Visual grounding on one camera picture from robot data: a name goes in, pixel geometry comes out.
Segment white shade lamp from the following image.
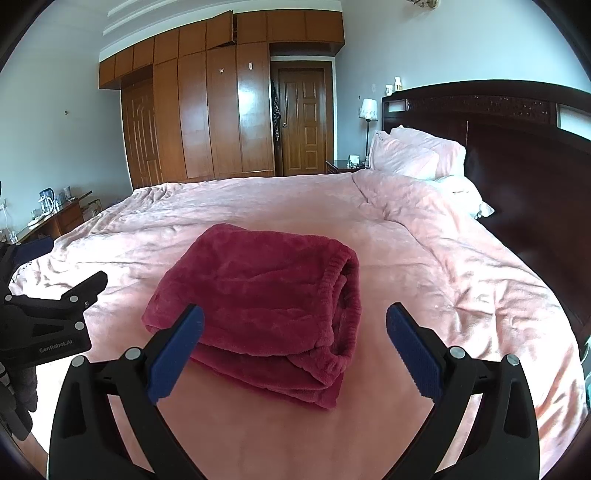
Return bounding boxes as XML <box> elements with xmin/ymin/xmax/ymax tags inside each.
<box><xmin>358</xmin><ymin>98</ymin><xmax>379</xmax><ymax>160</ymax></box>

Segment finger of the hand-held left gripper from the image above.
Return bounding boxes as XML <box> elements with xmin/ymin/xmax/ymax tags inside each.
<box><xmin>55</xmin><ymin>271</ymin><xmax>108</xmax><ymax>311</ymax></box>

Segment wooden wardrobe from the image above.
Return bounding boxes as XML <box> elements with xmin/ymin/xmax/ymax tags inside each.
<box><xmin>98</xmin><ymin>10</ymin><xmax>345</xmax><ymax>190</ymax></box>

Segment wooden door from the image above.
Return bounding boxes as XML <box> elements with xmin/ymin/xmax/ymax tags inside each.
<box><xmin>277</xmin><ymin>67</ymin><xmax>328</xmax><ymax>177</ymax></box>

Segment blue chair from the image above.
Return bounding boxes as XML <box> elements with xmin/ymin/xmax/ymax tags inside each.
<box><xmin>21</xmin><ymin>237</ymin><xmax>54</xmax><ymax>261</ymax></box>

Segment dark wooden nightstand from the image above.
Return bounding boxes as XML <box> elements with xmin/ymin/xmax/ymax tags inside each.
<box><xmin>325</xmin><ymin>159</ymin><xmax>370</xmax><ymax>175</ymax></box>

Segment white pillow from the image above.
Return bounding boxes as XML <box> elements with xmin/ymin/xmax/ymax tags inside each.
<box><xmin>434</xmin><ymin>175</ymin><xmax>495</xmax><ymax>217</ymax></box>

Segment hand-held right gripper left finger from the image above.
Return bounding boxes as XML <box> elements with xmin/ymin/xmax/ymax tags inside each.
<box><xmin>48</xmin><ymin>305</ymin><xmax>206</xmax><ymax>480</ymax></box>

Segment pink blanket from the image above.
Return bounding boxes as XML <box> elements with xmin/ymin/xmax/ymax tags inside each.
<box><xmin>9</xmin><ymin>168</ymin><xmax>587</xmax><ymax>480</ymax></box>

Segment dark wooden headboard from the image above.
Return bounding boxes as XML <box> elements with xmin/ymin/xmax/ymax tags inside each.
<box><xmin>381</xmin><ymin>79</ymin><xmax>591</xmax><ymax>342</ymax></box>

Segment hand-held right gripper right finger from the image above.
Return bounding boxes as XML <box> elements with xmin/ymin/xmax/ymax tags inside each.
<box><xmin>385</xmin><ymin>302</ymin><xmax>541</xmax><ymax>480</ymax></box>

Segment magenta fleece blanket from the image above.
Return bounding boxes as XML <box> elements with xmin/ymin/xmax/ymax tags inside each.
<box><xmin>141</xmin><ymin>223</ymin><xmax>362</xmax><ymax>411</ymax></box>

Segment dark hanging clothing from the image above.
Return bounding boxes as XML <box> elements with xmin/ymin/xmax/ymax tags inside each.
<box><xmin>271</xmin><ymin>78</ymin><xmax>283</xmax><ymax>144</ymax></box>

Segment wooden sideboard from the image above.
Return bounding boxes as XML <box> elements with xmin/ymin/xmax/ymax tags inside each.
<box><xmin>18</xmin><ymin>189</ymin><xmax>93</xmax><ymax>243</ymax></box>

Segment pink pillow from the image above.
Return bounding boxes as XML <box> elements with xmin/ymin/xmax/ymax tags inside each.
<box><xmin>390</xmin><ymin>126</ymin><xmax>467</xmax><ymax>178</ymax></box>
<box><xmin>369</xmin><ymin>130</ymin><xmax>439</xmax><ymax>181</ymax></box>

